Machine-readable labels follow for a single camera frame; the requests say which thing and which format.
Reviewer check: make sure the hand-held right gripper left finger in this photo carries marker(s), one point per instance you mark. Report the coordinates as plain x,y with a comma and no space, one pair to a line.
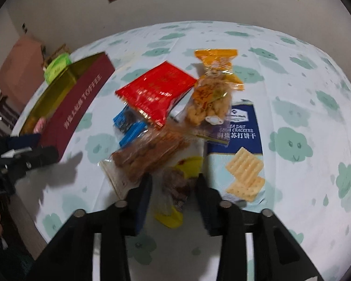
143,206

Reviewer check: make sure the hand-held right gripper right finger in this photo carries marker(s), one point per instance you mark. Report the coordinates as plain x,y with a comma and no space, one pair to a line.
206,207

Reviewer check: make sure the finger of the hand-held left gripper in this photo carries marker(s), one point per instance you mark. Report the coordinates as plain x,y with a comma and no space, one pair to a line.
41,156
29,140

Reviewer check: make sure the yellow snack packet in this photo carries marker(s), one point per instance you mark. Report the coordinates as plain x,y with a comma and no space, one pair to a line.
169,218

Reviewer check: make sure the clear brown snack packet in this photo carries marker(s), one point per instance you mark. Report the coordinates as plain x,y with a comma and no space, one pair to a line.
152,152

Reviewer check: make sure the dark red candy box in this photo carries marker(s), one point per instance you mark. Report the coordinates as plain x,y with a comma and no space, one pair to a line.
76,108

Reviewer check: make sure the blue white cracker packet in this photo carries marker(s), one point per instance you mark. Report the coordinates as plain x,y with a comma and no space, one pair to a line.
239,152

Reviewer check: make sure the small blue snack packet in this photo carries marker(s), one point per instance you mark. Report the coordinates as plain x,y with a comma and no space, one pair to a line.
133,133

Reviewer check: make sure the clear fried twist packet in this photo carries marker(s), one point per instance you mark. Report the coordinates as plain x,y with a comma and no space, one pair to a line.
204,105

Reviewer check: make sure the red snack packet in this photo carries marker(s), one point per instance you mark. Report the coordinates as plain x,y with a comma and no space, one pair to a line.
155,90

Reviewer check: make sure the pink wrapped candy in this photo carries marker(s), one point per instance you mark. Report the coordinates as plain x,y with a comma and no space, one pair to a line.
40,125

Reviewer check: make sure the dark wooden chair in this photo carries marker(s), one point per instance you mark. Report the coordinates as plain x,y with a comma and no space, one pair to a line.
3,117

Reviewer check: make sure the pink cardboard box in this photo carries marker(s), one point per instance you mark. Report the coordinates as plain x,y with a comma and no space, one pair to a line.
20,64

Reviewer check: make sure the green tissue pack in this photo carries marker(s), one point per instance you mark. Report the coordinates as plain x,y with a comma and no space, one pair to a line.
57,67

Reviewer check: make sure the bamboo chair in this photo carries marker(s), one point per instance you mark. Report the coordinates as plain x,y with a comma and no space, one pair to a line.
58,51

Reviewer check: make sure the cloud print tablecloth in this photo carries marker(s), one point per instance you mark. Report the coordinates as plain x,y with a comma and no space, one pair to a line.
295,93

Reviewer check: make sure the black wall socket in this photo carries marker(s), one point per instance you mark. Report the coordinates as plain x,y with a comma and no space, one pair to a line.
24,28

